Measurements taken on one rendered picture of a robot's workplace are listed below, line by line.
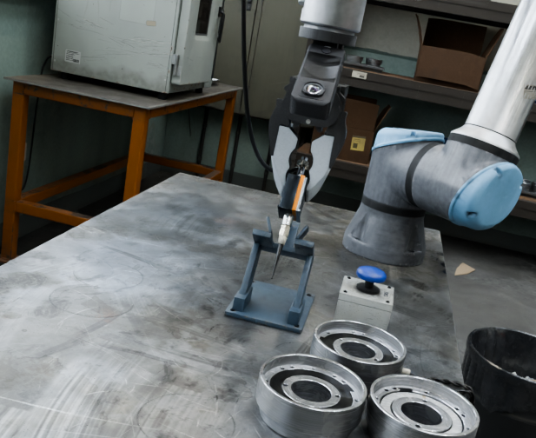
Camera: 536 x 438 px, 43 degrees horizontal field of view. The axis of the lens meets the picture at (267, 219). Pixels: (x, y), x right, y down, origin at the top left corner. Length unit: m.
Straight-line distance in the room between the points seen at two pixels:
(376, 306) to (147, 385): 0.33
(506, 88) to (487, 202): 0.18
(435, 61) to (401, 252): 2.99
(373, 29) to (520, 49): 3.56
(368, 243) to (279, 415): 0.60
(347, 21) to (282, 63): 3.67
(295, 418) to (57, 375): 0.24
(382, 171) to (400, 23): 3.52
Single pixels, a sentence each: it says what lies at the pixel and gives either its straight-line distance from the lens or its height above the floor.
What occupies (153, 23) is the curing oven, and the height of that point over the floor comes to 1.08.
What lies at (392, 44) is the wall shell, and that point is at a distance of 4.66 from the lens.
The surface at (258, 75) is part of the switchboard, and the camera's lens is 4.52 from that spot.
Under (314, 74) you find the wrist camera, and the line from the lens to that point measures 0.79.
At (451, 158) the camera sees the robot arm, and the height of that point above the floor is 1.01.
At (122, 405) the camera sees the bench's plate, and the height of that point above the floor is 0.80.
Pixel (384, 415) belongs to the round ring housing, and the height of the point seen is 0.84.
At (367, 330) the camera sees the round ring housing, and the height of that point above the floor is 0.83.
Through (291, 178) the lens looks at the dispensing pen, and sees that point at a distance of 0.85.
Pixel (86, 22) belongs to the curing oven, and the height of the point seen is 1.04.
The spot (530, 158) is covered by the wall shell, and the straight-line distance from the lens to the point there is 4.77.
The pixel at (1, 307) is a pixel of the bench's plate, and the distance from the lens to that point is 0.83.
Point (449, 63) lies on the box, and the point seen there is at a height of 1.13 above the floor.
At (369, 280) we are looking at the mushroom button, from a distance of 0.89.
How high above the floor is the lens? 1.16
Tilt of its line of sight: 16 degrees down
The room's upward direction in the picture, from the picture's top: 11 degrees clockwise
